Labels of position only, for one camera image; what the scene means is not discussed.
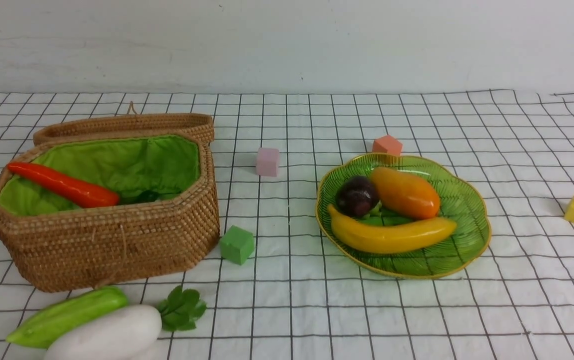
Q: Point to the dark purple toy passionfruit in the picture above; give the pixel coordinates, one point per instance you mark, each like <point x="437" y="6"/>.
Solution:
<point x="358" y="198"/>

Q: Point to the yellow toy banana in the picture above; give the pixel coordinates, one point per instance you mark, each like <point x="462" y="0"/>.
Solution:
<point x="396" y="239"/>

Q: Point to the orange yellow toy mango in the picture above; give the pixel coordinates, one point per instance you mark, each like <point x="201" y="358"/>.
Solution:
<point x="407" y="194"/>

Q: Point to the orange toy carrot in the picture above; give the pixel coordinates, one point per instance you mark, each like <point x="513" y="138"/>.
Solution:
<point x="81" y="193"/>

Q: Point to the white toy radish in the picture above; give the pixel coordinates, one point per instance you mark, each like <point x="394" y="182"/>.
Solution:
<point x="132" y="331"/>

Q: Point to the green toy cucumber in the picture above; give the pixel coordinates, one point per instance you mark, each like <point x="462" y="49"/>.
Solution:
<point x="44" y="327"/>

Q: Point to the pink foam cube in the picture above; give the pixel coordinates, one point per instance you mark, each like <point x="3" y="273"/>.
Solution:
<point x="267" y="162"/>

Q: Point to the green foam cube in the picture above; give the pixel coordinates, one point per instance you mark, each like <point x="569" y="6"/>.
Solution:
<point x="237" y="245"/>

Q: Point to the woven rattan basket lid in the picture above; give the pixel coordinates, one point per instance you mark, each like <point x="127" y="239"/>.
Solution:
<point x="200" y="126"/>

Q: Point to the orange foam cube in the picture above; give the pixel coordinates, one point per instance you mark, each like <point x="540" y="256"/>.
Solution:
<point x="387" y="144"/>

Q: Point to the white black grid tablecloth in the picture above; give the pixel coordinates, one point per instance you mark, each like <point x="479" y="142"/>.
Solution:
<point x="299" y="298"/>

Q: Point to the green glass leaf plate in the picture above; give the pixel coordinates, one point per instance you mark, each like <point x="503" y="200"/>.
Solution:
<point x="460" y="202"/>

